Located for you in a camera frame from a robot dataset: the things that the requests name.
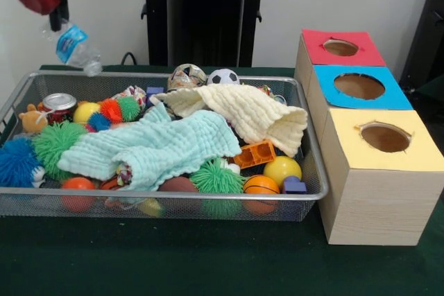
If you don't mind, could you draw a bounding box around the clear plastic water bottle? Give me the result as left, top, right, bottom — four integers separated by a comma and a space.
41, 20, 103, 78

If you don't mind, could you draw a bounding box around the mint green waffle cloth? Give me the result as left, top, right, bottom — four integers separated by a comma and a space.
57, 103, 243, 193

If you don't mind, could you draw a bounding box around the cream waffle cloth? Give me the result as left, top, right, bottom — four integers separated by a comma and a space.
152, 83, 309, 158

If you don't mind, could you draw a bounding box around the shallow mesh bin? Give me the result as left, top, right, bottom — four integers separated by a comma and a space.
0, 70, 329, 223

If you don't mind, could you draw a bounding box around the wooden box with three holes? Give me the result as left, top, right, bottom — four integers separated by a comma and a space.
293, 28, 444, 247

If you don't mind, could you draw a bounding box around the red tin can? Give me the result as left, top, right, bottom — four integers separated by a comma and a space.
41, 93, 79, 125

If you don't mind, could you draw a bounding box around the green spiky ball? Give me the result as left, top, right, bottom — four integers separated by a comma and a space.
33, 121, 87, 181
189, 159, 248, 219

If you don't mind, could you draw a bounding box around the blue spiky ball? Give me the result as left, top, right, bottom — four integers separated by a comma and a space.
0, 137, 46, 189

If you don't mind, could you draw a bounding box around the red ball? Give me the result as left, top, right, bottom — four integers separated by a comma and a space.
60, 177, 97, 214

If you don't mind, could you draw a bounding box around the orange building brick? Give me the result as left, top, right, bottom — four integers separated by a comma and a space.
232, 139, 278, 169

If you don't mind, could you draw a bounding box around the small orange basketball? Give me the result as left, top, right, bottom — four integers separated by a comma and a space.
242, 173, 282, 216

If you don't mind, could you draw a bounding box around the yellow ball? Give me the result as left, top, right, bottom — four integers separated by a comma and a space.
263, 155, 302, 188

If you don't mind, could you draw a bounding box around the dark green table cloth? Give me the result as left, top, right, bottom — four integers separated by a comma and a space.
0, 64, 444, 296

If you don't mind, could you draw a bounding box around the black upright panel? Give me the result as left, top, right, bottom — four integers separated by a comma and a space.
398, 0, 444, 94

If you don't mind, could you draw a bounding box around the black cable loop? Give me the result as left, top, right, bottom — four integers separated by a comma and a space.
120, 51, 138, 67

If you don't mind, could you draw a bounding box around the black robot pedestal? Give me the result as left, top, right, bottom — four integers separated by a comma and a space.
133, 0, 280, 68

